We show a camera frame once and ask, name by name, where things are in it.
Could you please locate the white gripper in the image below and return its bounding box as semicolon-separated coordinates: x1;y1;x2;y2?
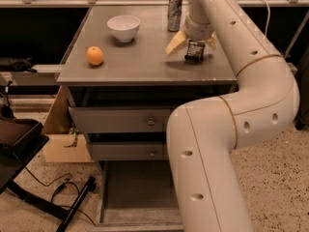
165;14;216;56

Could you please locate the black rxbar chocolate wrapper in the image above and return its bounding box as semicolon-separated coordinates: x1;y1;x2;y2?
184;40;206;62

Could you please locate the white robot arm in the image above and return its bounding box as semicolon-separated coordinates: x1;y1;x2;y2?
167;0;299;232

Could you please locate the grey wooden drawer cabinet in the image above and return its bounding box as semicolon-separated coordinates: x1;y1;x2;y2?
57;5;237;146

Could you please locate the grey top drawer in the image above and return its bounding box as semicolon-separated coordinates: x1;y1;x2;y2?
69;107;171;133

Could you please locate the grey middle drawer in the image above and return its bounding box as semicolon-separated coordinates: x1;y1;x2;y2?
87;142;168;160

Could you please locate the grey open bottom drawer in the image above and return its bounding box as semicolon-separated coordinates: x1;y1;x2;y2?
89;160;183;232

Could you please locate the silver drink can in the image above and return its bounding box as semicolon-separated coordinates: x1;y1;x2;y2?
167;0;183;32

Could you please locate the white ceramic bowl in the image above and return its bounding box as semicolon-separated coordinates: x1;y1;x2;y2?
107;15;140;43

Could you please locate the orange fruit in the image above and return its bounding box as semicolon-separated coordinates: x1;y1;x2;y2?
86;46;103;66

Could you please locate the cardboard box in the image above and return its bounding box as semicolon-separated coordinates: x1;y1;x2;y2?
42;88;92;163

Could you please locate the white hanging cable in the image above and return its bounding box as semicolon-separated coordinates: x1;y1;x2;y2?
257;0;271;37

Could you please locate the metal railing frame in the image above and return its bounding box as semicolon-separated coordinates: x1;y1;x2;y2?
1;0;225;59

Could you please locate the black object on rail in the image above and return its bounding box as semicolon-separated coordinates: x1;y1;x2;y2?
0;57;36;73

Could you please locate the black floor cable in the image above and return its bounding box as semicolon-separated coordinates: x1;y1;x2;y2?
24;166;97;226

